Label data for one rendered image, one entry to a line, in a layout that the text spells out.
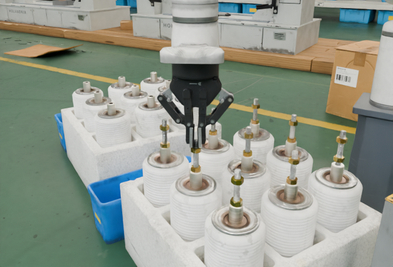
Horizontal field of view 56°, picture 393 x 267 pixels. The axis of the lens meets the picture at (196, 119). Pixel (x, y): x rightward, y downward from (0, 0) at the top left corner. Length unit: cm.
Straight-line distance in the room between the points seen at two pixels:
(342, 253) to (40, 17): 390
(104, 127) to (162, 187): 32
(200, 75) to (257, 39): 216
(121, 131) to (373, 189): 68
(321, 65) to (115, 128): 175
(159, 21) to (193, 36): 259
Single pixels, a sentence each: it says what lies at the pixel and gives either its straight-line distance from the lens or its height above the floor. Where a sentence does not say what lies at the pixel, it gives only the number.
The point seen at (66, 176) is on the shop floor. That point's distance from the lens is 128.
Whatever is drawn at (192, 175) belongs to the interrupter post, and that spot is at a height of 28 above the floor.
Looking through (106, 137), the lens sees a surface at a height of 20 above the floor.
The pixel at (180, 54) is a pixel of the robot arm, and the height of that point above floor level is 51.
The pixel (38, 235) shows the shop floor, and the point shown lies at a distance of 105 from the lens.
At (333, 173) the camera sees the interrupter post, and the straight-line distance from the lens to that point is 74.
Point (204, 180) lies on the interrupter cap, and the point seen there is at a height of 25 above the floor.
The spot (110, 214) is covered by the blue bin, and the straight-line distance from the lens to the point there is 92.
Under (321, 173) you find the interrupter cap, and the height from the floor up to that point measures 25.
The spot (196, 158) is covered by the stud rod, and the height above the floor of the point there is 31.
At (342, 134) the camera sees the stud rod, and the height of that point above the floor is 34.
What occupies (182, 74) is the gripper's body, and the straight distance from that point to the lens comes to 57.
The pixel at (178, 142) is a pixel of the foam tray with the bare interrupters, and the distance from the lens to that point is 107.
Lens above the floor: 61
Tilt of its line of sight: 22 degrees down
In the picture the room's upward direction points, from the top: straight up
